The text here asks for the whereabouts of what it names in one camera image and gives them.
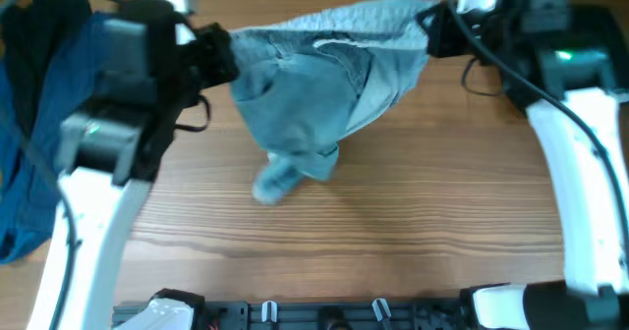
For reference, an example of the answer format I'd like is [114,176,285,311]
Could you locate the light blue denim shorts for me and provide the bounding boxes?
[230,0,437,204]

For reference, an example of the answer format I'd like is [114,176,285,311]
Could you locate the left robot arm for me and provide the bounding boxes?
[29,0,238,329]

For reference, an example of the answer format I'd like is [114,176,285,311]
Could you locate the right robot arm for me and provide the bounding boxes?
[416,0,628,329]

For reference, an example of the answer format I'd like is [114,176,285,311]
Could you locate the black garment in pile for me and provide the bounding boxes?
[1,0,92,136]

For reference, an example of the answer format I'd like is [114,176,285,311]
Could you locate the navy blue garment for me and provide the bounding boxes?
[1,12,110,243]

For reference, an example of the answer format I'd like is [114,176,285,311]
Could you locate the teal blue garment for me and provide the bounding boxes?
[1,60,59,265]

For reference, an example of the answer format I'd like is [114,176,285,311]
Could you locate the left black cable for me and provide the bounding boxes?
[0,0,124,330]

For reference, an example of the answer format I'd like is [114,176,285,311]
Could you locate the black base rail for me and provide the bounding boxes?
[205,299,468,330]

